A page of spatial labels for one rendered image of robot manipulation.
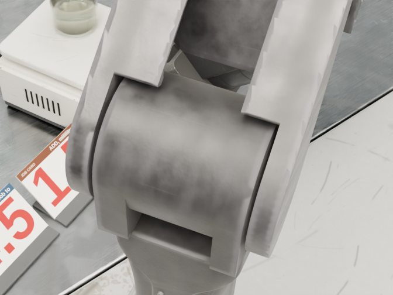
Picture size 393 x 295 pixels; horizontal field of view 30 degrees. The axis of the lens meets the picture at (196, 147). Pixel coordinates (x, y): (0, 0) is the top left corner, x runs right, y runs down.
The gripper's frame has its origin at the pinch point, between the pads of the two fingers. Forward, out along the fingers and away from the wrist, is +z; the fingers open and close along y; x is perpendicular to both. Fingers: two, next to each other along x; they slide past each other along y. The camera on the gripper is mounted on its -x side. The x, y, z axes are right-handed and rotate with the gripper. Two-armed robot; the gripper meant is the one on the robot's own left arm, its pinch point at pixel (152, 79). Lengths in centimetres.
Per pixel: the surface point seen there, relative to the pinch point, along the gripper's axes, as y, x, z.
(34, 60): 0.3, -6.3, 13.3
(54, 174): 8.0, 3.0, 12.2
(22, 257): 16.7, 6.0, 12.1
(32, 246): 15.2, 6.1, 12.0
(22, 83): 1.3, -4.7, 16.4
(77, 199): 8.3, 6.5, 11.5
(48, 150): 6.5, 1.0, 12.4
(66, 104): 1.3, -0.8, 12.3
